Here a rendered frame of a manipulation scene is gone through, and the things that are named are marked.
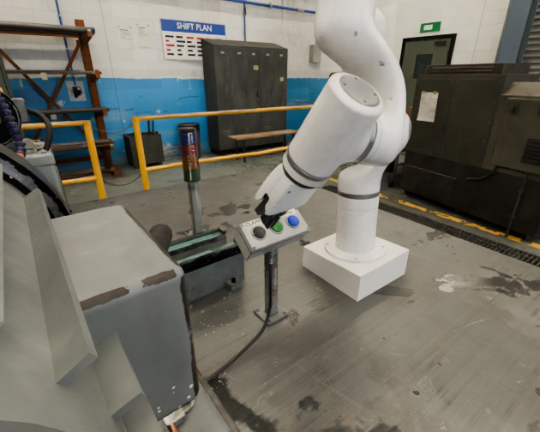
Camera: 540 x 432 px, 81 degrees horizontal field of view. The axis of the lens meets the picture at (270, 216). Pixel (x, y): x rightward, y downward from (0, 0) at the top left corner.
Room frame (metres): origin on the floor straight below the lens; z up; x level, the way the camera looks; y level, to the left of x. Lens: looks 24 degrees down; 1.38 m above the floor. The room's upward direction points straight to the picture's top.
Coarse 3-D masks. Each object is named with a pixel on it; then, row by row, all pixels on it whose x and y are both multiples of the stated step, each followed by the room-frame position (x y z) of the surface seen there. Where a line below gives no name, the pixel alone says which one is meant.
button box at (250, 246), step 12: (288, 216) 0.70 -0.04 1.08; (300, 216) 0.71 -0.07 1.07; (240, 228) 0.63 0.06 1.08; (252, 228) 0.63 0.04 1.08; (264, 228) 0.65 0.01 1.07; (288, 228) 0.67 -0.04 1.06; (300, 228) 0.68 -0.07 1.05; (240, 240) 0.63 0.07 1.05; (252, 240) 0.61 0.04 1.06; (264, 240) 0.62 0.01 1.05; (276, 240) 0.63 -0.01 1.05; (288, 240) 0.66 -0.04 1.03; (252, 252) 0.59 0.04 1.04; (264, 252) 0.63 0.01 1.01
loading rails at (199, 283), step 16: (176, 240) 0.85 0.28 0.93; (192, 240) 0.87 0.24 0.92; (208, 240) 0.88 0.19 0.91; (224, 240) 0.91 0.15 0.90; (176, 256) 0.81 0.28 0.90; (192, 256) 0.77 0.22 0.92; (208, 256) 0.77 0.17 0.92; (224, 256) 0.80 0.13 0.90; (240, 256) 0.83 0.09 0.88; (192, 272) 0.73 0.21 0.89; (208, 272) 0.76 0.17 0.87; (224, 272) 0.79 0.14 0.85; (240, 272) 0.83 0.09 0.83; (192, 288) 0.73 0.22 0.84; (208, 288) 0.76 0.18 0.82; (192, 304) 0.69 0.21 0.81
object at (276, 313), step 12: (276, 252) 0.67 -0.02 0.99; (264, 264) 0.68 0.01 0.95; (276, 264) 0.67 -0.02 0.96; (264, 276) 0.68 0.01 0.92; (276, 276) 0.67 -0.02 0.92; (276, 288) 0.67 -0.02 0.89; (276, 300) 0.67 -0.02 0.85; (264, 312) 0.67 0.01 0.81; (276, 312) 0.67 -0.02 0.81; (264, 324) 0.60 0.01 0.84; (216, 372) 0.48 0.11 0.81
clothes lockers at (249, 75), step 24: (216, 48) 6.03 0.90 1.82; (240, 48) 6.31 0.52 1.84; (264, 48) 6.61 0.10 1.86; (216, 72) 6.01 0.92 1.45; (240, 72) 6.25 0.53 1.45; (264, 72) 6.61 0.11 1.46; (216, 96) 6.01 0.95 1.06; (240, 96) 6.25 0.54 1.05; (264, 96) 6.61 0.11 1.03; (216, 120) 6.05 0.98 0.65; (240, 120) 6.24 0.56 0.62; (264, 120) 6.61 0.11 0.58; (216, 144) 6.11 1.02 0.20; (240, 144) 6.23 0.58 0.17; (264, 144) 6.61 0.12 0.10
